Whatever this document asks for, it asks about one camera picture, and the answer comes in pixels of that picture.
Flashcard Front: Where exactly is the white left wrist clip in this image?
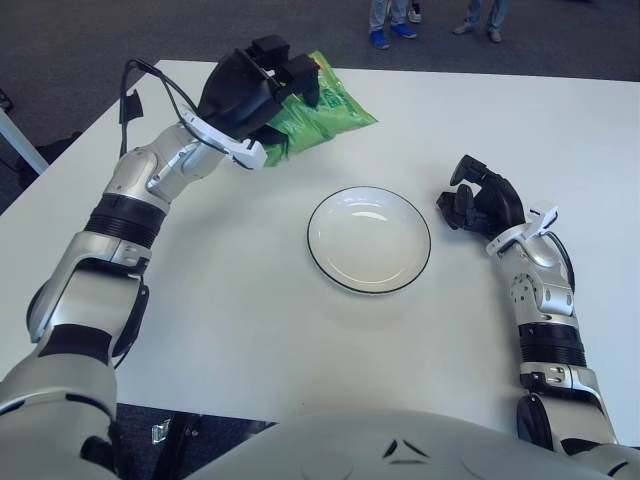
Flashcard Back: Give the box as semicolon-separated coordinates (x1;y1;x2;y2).
179;104;269;171

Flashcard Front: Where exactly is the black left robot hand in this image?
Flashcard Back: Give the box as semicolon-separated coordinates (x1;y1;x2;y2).
197;34;321;160

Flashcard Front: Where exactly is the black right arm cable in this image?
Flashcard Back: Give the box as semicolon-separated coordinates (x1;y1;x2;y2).
547;232;575;301

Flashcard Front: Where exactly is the white side table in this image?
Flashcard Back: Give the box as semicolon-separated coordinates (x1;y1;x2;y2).
0;107;50;175

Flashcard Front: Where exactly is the person with blue shoes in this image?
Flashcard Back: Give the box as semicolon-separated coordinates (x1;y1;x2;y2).
368;0;418;50

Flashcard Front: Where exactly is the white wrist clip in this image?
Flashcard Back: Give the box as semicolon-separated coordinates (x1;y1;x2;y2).
179;104;269;171
527;202;560;239

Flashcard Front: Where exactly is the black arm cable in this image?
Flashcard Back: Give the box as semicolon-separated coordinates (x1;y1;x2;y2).
115;58;201;361
547;232;575;301

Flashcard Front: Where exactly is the green snack bag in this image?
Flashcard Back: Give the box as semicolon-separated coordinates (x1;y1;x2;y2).
259;49;380;169

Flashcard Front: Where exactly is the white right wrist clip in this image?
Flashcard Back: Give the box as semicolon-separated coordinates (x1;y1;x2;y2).
527;202;560;239

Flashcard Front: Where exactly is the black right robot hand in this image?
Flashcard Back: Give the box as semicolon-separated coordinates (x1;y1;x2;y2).
434;154;526;241

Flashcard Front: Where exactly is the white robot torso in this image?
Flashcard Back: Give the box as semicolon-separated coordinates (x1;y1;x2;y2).
184;407;621;480

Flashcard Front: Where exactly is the white plate black rim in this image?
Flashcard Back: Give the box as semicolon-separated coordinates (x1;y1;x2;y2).
306;185;432;296

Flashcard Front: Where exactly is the person with tan shoes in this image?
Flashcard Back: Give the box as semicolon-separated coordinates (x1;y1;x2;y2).
452;0;512;44

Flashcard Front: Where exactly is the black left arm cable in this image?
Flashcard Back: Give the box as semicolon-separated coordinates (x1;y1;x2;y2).
115;58;201;361

